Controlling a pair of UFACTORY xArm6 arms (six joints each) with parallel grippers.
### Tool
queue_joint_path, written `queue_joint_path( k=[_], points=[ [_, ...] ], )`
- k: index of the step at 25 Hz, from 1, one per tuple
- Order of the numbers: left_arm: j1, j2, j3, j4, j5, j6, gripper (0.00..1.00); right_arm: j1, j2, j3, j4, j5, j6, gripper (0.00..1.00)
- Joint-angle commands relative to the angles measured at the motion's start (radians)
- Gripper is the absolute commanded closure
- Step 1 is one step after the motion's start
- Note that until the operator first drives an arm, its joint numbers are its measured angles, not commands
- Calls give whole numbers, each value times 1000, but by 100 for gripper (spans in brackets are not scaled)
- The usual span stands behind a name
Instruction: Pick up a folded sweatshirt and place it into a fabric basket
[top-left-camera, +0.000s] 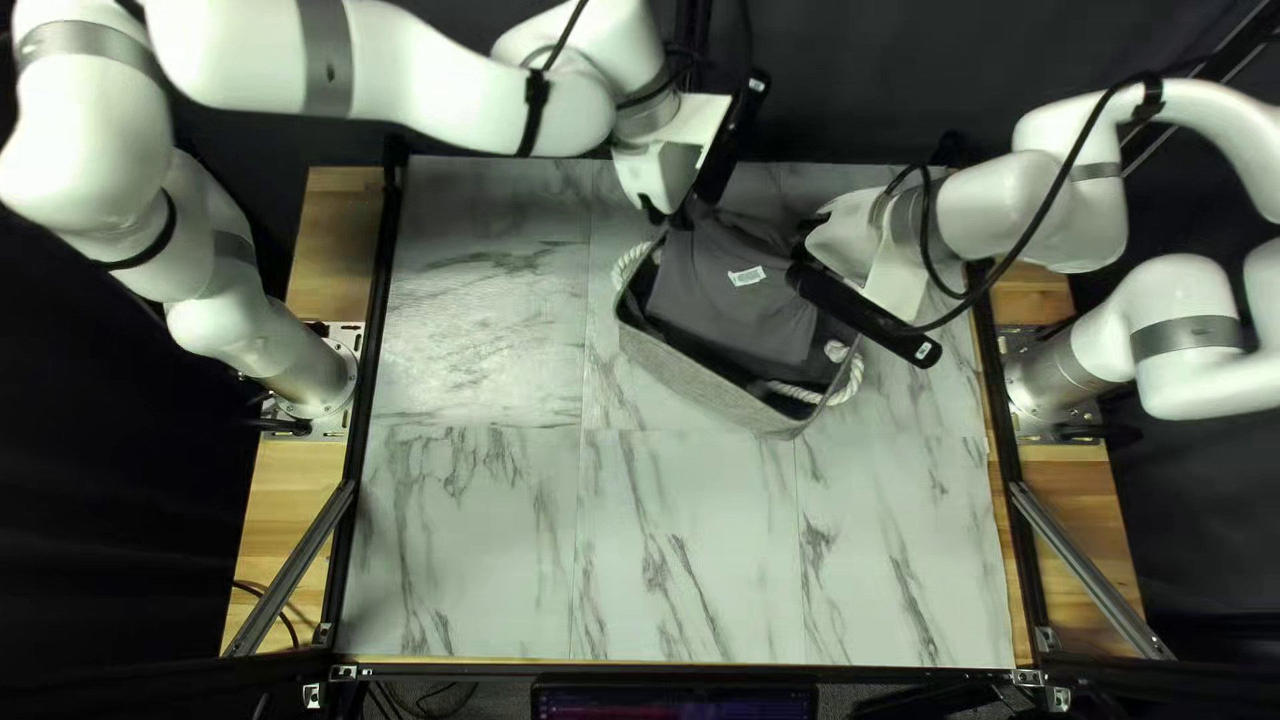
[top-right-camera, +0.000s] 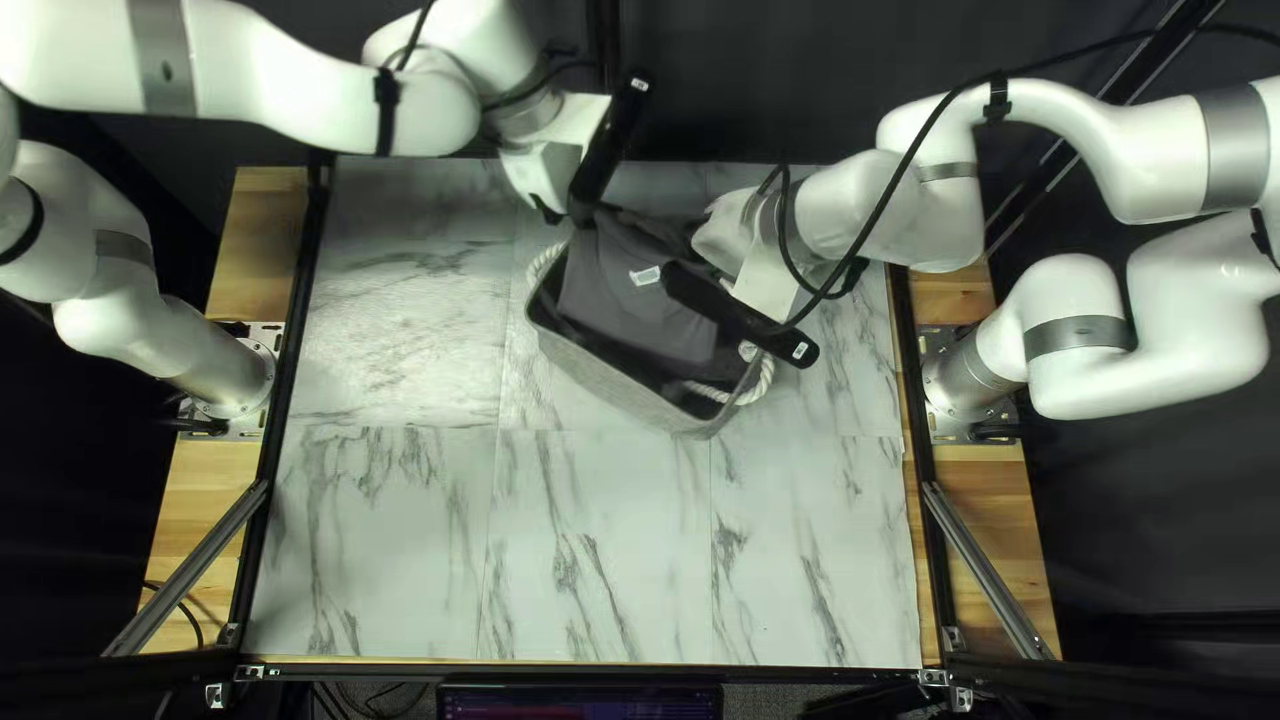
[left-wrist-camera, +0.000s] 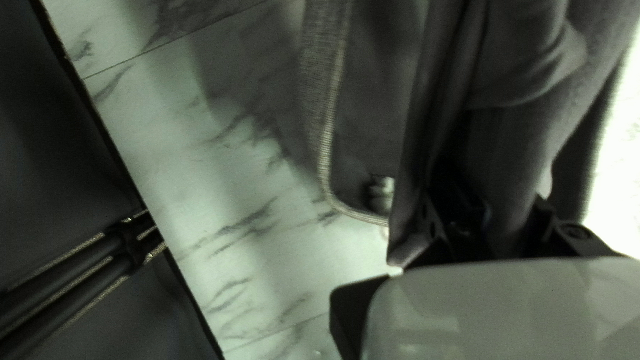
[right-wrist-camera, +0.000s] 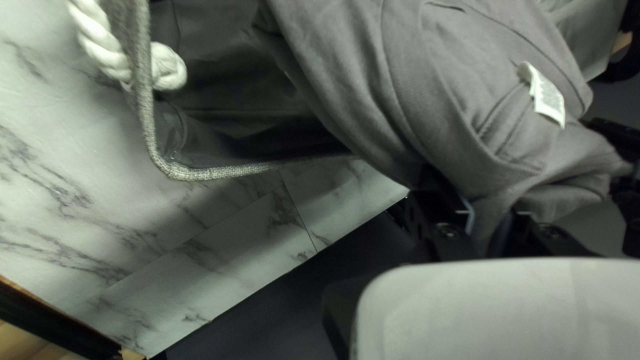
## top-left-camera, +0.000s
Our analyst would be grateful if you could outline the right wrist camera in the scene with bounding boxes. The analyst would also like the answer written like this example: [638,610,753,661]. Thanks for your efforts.
[785,262,943,369]

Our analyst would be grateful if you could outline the black frame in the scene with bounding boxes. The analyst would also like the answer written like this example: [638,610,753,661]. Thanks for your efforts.
[220,0,1280,716]

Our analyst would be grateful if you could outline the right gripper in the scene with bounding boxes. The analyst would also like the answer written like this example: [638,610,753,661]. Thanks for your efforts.
[805,188,936,323]

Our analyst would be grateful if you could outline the black cable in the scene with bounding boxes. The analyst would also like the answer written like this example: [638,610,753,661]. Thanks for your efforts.
[535,0,701,111]
[885,70,1216,331]

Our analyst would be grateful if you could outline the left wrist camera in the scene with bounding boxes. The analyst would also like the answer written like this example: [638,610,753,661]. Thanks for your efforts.
[690,68,773,206]

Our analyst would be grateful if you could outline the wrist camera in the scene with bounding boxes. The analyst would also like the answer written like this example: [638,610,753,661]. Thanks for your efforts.
[785,262,943,369]
[690,68,773,206]

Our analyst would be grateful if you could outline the grey fabric basket rope handles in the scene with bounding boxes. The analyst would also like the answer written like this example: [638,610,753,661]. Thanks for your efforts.
[610,235,866,441]

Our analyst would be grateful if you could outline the grey sweatshirt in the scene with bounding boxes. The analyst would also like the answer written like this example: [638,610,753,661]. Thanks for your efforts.
[645,205,851,386]

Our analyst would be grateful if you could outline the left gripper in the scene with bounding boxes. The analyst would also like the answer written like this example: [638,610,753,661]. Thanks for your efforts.
[612,95,736,227]

